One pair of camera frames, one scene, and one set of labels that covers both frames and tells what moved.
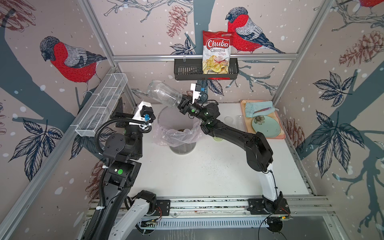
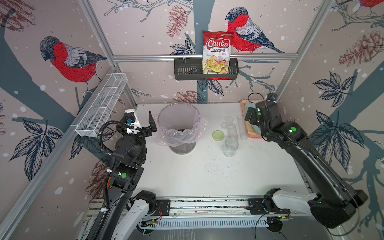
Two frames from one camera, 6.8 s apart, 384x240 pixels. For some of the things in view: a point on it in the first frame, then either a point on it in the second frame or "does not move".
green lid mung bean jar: (164, 93) -> (230, 146)
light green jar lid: (217, 139) does not move
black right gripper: (186, 107) -> (252, 116)
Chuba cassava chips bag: (216, 52) does not move
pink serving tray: (248, 120) does not move
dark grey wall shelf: (192, 69) does not move
